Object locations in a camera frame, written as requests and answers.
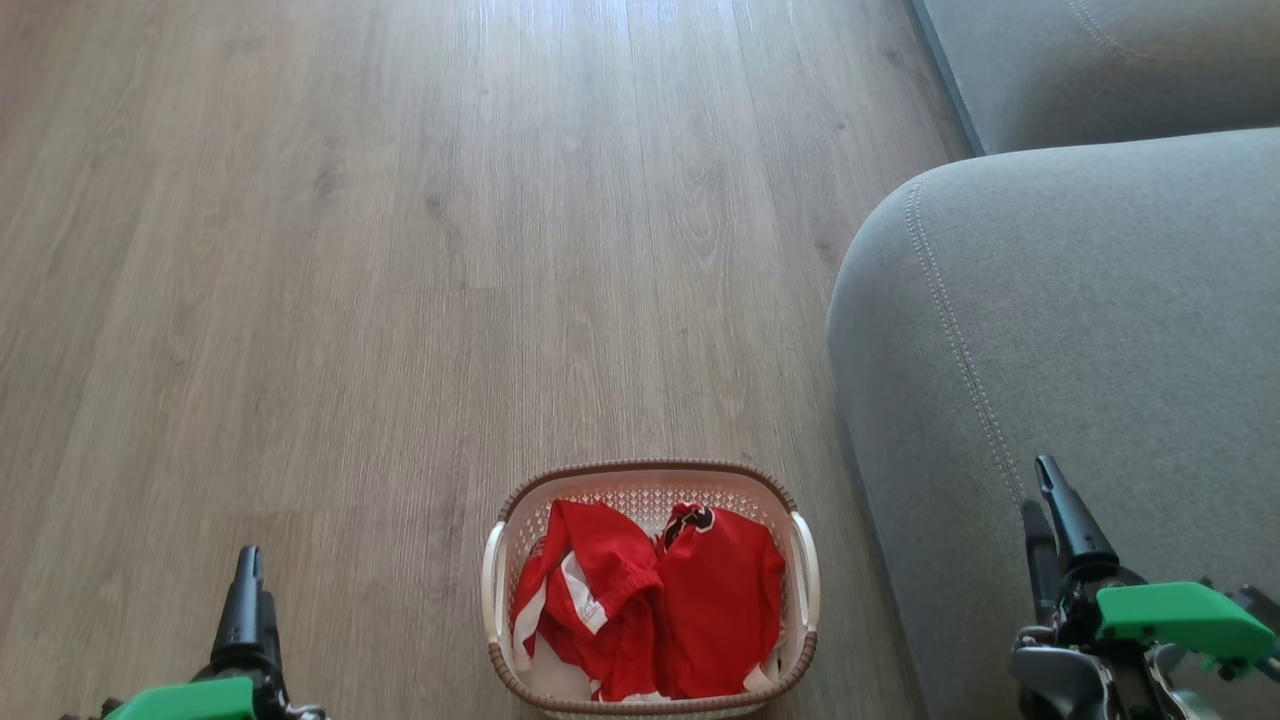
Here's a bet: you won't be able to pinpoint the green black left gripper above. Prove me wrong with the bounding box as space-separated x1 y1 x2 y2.
62 545 328 720

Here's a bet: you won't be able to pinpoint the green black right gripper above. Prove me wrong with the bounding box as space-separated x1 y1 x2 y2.
1010 455 1280 720

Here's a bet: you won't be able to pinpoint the red shorts with white stripes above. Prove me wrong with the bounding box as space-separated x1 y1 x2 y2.
511 498 665 702

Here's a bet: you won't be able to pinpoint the red shirt with dark collar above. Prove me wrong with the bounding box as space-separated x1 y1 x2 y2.
654 502 787 700

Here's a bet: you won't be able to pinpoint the grey fabric sofa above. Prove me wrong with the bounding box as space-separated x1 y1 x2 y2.
826 0 1280 720

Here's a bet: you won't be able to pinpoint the white laundry basket brown rim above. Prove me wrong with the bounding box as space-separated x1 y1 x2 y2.
481 459 822 720

